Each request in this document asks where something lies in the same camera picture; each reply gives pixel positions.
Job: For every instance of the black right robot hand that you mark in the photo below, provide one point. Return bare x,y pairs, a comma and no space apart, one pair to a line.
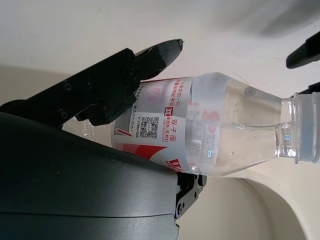
75,190

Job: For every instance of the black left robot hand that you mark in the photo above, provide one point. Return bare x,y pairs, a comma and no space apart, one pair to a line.
303,55

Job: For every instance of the clear plastic water bottle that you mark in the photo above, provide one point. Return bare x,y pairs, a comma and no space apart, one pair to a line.
200,125

